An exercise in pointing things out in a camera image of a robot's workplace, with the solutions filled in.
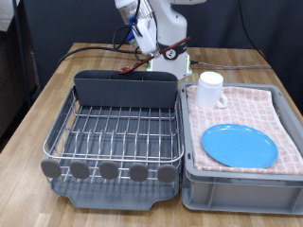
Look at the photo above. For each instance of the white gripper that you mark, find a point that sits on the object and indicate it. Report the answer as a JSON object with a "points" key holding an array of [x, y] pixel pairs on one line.
{"points": [[147, 36]]}

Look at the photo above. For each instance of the blue plastic plate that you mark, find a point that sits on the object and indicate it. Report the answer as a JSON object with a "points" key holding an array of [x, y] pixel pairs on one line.
{"points": [[240, 146]]}

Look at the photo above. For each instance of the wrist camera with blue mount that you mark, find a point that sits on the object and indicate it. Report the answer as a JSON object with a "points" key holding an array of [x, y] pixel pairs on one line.
{"points": [[135, 31]]}

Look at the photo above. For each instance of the brown wooden spoon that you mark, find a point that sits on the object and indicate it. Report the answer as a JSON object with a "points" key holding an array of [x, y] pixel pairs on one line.
{"points": [[142, 63]]}

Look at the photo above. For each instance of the white mug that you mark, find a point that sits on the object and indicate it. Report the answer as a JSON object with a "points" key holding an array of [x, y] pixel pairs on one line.
{"points": [[208, 90]]}

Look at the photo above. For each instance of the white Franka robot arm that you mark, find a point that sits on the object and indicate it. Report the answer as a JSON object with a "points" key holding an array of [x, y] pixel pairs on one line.
{"points": [[172, 28]]}

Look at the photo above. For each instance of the black backdrop curtain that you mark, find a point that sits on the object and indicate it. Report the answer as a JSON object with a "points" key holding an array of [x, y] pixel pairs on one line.
{"points": [[79, 22]]}

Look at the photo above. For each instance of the dark metal pole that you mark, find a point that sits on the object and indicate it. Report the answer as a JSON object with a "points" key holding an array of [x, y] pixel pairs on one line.
{"points": [[19, 47]]}

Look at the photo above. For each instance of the grey drain tray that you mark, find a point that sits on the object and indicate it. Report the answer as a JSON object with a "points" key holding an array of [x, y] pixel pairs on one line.
{"points": [[104, 197]]}

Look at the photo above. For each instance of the pink checkered towel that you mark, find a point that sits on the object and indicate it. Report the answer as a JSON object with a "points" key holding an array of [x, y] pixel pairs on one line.
{"points": [[252, 107]]}

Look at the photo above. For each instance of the dark grey utensil holder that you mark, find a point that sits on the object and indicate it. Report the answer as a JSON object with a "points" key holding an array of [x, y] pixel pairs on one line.
{"points": [[126, 91]]}

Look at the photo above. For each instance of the grey plastic crate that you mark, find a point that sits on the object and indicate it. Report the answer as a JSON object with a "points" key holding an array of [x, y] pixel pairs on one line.
{"points": [[240, 195]]}

